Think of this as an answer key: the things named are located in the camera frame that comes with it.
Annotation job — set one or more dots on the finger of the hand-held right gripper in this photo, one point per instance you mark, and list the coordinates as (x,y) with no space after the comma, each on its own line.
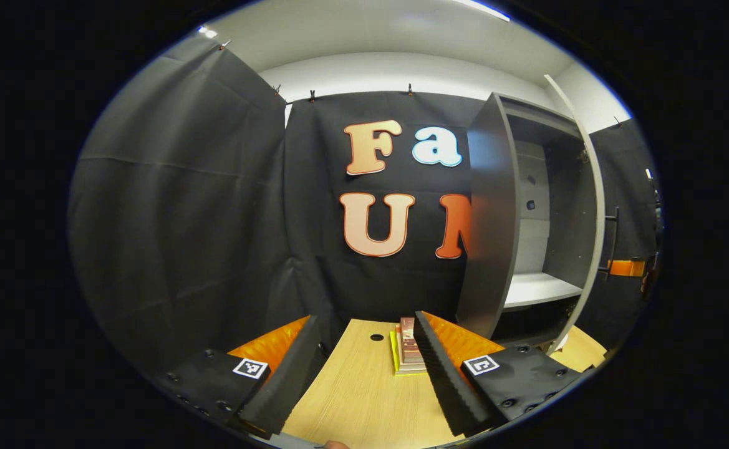
(626,268)

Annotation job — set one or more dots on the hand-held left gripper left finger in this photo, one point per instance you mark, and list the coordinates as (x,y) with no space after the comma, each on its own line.
(289,383)

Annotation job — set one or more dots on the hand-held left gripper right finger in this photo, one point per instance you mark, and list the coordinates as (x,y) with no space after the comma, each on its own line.
(448,380)

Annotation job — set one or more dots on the beige cabinet door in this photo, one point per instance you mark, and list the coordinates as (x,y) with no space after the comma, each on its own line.
(599,224)

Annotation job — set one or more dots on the grey cabinet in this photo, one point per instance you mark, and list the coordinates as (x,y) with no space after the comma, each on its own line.
(492,237)

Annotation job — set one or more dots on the pink and yellow book stack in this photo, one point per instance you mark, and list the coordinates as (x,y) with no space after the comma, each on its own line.
(406,349)

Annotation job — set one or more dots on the black backdrop cloth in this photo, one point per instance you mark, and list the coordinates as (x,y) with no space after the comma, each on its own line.
(183,218)

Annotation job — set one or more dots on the row of black cloth clips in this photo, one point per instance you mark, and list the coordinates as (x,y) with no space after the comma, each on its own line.
(312,95)

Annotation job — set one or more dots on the small ceiling light panel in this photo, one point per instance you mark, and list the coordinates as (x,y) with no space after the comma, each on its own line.
(207,31)

